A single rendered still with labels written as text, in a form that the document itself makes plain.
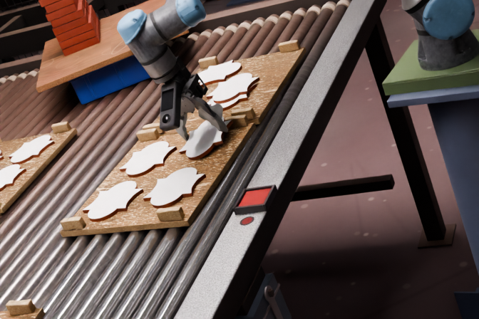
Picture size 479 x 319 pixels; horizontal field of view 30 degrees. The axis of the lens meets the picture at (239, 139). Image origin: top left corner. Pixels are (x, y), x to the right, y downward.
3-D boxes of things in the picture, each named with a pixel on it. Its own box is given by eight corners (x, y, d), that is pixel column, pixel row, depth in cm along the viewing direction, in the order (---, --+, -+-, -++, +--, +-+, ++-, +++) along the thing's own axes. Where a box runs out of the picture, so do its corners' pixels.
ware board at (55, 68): (176, -6, 320) (174, -11, 319) (189, 32, 274) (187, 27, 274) (47, 46, 321) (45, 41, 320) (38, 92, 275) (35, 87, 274)
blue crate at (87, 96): (165, 42, 309) (154, 16, 305) (171, 70, 281) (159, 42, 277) (82, 75, 310) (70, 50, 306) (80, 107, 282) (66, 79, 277)
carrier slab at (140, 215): (256, 127, 221) (254, 122, 220) (189, 226, 189) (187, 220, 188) (141, 144, 238) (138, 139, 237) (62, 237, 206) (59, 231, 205)
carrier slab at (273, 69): (306, 51, 254) (305, 46, 253) (260, 124, 222) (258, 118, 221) (201, 72, 270) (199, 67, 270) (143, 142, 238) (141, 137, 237)
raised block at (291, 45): (301, 47, 254) (298, 38, 253) (299, 50, 252) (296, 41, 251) (282, 50, 257) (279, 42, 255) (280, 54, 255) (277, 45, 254)
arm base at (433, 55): (486, 40, 223) (476, 3, 219) (472, 65, 211) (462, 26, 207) (428, 50, 231) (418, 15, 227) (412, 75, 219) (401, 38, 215)
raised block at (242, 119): (250, 122, 221) (246, 113, 219) (247, 126, 219) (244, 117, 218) (229, 126, 224) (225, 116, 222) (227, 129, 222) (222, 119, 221)
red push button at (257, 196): (273, 193, 190) (271, 187, 189) (265, 209, 185) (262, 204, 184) (248, 196, 192) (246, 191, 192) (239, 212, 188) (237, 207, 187)
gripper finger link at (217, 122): (239, 112, 216) (207, 91, 215) (232, 128, 212) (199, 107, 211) (232, 119, 218) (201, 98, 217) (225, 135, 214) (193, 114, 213)
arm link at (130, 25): (145, 14, 198) (112, 33, 200) (171, 52, 203) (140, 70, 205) (145, 1, 205) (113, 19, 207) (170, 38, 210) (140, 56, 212)
